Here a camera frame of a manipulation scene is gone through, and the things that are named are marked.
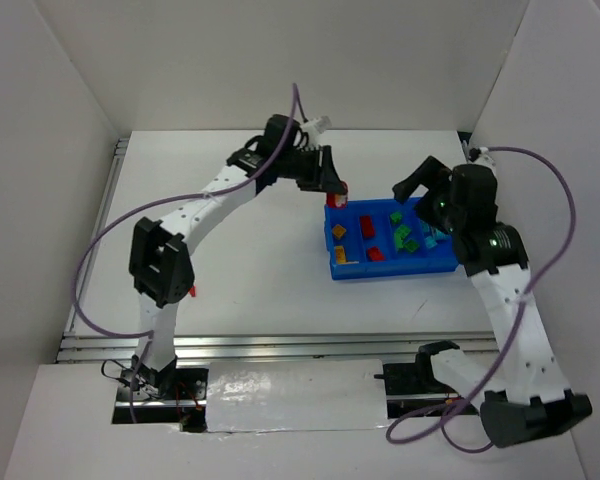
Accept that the red yellow lego brick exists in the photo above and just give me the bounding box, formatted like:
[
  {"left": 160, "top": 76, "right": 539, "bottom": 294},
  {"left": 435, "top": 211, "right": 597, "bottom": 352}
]
[{"left": 359, "top": 215, "right": 376, "bottom": 240}]

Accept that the yellow face lego brick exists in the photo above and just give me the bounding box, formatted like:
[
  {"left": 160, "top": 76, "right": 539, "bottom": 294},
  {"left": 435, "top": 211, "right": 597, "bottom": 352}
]
[{"left": 331, "top": 224, "right": 347, "bottom": 240}]

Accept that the small teal square lego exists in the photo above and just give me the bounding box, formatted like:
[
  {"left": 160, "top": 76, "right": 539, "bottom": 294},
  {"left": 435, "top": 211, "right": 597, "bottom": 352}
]
[{"left": 424, "top": 236, "right": 437, "bottom": 249}]

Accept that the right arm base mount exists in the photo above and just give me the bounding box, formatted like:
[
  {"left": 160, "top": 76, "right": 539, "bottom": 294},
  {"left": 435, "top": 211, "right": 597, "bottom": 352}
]
[{"left": 374, "top": 362, "right": 460, "bottom": 420}]

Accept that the teal flower lego piece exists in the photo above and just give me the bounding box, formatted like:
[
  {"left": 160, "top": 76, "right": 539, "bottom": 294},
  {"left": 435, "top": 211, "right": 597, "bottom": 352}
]
[{"left": 429, "top": 226, "right": 451, "bottom": 243}]

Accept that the blue plastic sorting bin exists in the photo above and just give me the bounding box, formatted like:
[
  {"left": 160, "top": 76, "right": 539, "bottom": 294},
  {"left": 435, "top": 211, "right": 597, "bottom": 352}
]
[{"left": 324, "top": 197, "right": 459, "bottom": 280}]

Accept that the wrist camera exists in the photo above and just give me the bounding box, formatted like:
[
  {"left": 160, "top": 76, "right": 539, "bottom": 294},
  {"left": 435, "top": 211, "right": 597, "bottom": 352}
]
[
  {"left": 467, "top": 147, "right": 495, "bottom": 168},
  {"left": 300, "top": 116, "right": 332, "bottom": 149}
]

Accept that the red teal lego stack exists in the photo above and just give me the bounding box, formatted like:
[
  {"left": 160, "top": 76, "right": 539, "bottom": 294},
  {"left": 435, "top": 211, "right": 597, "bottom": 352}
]
[{"left": 366, "top": 246, "right": 386, "bottom": 262}]

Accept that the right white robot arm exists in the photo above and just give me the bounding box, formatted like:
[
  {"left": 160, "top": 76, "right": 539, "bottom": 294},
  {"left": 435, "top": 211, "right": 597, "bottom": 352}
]
[{"left": 386, "top": 148, "right": 593, "bottom": 448}]

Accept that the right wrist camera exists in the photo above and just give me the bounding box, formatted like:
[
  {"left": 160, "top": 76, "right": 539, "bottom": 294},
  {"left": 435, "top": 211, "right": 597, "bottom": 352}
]
[{"left": 467, "top": 147, "right": 495, "bottom": 168}]

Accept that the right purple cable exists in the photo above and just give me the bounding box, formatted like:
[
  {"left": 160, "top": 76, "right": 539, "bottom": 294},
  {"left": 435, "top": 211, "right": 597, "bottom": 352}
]
[{"left": 385, "top": 145, "right": 577, "bottom": 454}]

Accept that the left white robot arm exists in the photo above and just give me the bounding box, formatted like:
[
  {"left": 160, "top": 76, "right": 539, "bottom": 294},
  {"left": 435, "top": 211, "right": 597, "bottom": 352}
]
[{"left": 129, "top": 114, "right": 347, "bottom": 395}]

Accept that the green teal lego stack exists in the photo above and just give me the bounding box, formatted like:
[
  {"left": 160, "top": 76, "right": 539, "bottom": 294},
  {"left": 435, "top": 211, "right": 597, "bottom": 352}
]
[{"left": 403, "top": 239, "right": 420, "bottom": 253}]

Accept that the purple cable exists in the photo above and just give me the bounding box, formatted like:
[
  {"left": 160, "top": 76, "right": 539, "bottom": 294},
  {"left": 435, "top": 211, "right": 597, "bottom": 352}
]
[
  {"left": 385, "top": 145, "right": 577, "bottom": 454},
  {"left": 72, "top": 82, "right": 311, "bottom": 424}
]

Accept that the small green lego brick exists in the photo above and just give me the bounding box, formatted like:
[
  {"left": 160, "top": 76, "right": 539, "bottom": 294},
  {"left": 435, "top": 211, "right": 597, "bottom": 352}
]
[{"left": 389, "top": 211, "right": 403, "bottom": 225}]

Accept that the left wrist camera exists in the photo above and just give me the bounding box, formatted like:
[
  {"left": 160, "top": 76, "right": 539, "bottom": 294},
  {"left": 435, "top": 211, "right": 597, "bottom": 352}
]
[{"left": 300, "top": 116, "right": 332, "bottom": 149}]

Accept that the red yellow flower lego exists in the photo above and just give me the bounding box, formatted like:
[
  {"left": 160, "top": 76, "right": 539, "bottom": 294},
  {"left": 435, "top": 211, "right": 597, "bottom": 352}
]
[{"left": 326, "top": 181, "right": 348, "bottom": 209}]

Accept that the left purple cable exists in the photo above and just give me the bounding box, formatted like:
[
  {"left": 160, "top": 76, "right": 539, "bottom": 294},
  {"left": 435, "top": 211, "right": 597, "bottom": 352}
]
[{"left": 72, "top": 82, "right": 311, "bottom": 424}]

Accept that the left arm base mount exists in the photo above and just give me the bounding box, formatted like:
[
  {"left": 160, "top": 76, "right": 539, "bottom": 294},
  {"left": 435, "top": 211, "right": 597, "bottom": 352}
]
[{"left": 100, "top": 364, "right": 209, "bottom": 433}]

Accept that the white foam board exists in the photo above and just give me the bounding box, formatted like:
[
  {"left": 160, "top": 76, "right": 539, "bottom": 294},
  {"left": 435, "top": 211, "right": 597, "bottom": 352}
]
[{"left": 205, "top": 359, "right": 389, "bottom": 433}]

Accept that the green square lego brick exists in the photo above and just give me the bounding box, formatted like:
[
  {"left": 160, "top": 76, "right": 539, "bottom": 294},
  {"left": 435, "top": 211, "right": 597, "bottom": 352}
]
[{"left": 393, "top": 224, "right": 411, "bottom": 251}]

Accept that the yellow lego plate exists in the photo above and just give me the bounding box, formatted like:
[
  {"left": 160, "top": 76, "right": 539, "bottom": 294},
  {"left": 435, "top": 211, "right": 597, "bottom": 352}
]
[{"left": 334, "top": 245, "right": 347, "bottom": 264}]

